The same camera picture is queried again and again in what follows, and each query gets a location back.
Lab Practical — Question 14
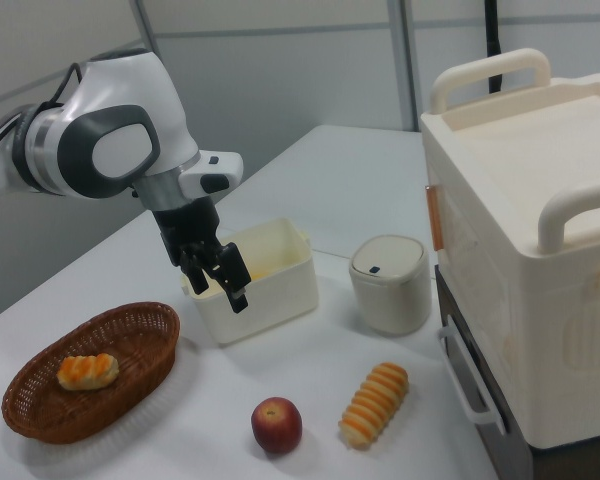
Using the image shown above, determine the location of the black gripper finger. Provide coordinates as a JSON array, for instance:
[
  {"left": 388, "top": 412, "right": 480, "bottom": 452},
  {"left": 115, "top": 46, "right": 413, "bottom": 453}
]
[
  {"left": 179, "top": 243, "right": 212, "bottom": 295},
  {"left": 207, "top": 241, "right": 252, "bottom": 315}
]

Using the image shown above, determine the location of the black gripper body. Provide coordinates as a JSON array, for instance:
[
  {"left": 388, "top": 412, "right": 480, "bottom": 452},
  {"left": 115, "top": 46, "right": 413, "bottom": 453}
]
[{"left": 153, "top": 196, "right": 222, "bottom": 266}]

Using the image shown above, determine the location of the white plastic open bin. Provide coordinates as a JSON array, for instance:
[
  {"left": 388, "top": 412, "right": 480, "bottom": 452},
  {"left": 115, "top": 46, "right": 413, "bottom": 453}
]
[{"left": 179, "top": 217, "right": 320, "bottom": 347}]

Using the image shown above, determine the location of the brown wicker oval basket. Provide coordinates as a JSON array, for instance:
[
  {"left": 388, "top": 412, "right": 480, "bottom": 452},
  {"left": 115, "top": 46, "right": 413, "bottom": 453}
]
[{"left": 1, "top": 300, "right": 182, "bottom": 446}]

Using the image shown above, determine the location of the red apple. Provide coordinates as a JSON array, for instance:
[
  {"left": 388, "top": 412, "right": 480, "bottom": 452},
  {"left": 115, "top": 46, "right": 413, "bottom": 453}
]
[{"left": 250, "top": 396, "right": 304, "bottom": 456}]

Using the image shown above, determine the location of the short orange glazed bread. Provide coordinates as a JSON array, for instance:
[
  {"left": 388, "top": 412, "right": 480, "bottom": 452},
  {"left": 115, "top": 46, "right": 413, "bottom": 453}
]
[{"left": 56, "top": 352, "right": 121, "bottom": 393}]

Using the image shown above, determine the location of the small white lidded trash can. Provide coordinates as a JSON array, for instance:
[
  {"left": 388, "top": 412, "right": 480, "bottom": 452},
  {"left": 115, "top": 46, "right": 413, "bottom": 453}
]
[{"left": 348, "top": 233, "right": 432, "bottom": 337}]

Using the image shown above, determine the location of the long striped bread roll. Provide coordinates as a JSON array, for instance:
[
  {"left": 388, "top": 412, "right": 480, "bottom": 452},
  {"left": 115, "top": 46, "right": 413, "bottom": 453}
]
[{"left": 337, "top": 361, "right": 411, "bottom": 451}]

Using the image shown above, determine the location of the copper coloured latch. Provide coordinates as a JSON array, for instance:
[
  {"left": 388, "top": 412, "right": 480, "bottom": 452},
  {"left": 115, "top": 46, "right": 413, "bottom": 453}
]
[{"left": 424, "top": 183, "right": 442, "bottom": 252}]

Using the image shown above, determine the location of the dark brown base panel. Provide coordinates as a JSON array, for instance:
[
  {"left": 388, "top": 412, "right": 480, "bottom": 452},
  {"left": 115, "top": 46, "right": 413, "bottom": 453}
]
[{"left": 433, "top": 264, "right": 535, "bottom": 480}]

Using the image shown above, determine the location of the black thin pole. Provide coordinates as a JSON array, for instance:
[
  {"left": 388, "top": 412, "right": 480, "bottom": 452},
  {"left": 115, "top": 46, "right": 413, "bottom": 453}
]
[{"left": 481, "top": 0, "right": 504, "bottom": 95}]

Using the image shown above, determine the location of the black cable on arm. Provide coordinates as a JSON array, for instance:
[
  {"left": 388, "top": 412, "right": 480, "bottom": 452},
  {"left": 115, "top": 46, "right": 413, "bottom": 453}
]
[{"left": 0, "top": 62, "right": 87, "bottom": 211}]

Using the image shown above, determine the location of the white bar handle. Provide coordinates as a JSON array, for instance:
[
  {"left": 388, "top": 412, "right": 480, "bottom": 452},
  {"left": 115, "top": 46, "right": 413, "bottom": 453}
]
[{"left": 438, "top": 327, "right": 509, "bottom": 437}]

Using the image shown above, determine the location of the white appliance with handle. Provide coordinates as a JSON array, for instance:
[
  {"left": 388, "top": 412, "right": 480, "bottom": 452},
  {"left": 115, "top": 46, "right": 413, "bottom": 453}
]
[{"left": 419, "top": 47, "right": 600, "bottom": 452}]

